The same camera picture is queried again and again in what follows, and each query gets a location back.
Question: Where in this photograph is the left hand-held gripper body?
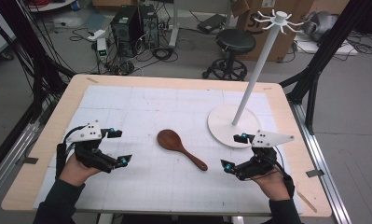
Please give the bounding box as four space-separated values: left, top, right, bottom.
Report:
65 120 119 174

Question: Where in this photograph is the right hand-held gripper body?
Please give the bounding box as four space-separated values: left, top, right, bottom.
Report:
235 129 296 181

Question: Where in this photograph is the white hook rack stand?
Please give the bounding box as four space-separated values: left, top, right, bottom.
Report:
207 8 306 149

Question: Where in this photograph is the brown wooden spoon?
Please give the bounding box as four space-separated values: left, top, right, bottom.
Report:
156 129 209 172

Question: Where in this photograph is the person's left hand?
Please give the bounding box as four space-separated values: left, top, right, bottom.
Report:
58 152 103 188

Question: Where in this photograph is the person's right hand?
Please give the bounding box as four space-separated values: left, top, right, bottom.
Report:
252 172 292 202

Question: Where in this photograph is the white gridded mat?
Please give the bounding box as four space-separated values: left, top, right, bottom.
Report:
33 84 303 217

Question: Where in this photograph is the thin wooden stick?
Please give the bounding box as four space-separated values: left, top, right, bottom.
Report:
295 189 319 215

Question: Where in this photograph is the white device with green display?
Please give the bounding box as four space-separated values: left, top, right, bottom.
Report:
95 37 109 63

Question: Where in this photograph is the black round stool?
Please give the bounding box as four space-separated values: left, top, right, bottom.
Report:
201 28 257 82

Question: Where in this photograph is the white power strip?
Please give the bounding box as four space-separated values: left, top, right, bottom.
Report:
86 29 107 43

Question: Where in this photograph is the large black computer tower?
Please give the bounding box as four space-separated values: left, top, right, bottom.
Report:
110 5 145 59

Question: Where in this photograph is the brown cardboard box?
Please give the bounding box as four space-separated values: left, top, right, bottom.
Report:
230 0 316 63

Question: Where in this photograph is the slim black computer tower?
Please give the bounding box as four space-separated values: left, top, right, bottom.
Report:
139 3 160 50

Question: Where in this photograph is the flat black case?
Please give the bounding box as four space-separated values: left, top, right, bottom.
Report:
197 13 227 35

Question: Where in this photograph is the white desk leg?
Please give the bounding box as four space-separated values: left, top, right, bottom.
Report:
168 0 180 49

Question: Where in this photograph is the flat white board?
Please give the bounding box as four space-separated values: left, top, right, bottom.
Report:
294 33 359 57

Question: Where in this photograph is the grey bundle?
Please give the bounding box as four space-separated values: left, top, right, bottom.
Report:
303 10 340 43

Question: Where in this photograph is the black cable sleeve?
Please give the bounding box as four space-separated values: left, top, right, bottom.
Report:
56 124 88 179
275 146 297 199

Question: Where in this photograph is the aluminium rail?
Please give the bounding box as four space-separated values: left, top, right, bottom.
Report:
0 119 42 204
288 101 353 224

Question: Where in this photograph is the coiled black cable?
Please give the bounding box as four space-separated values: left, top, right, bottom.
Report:
151 46 179 63

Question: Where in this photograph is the black frame post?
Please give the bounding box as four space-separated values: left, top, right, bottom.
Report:
0 0 76 125
279 0 372 135

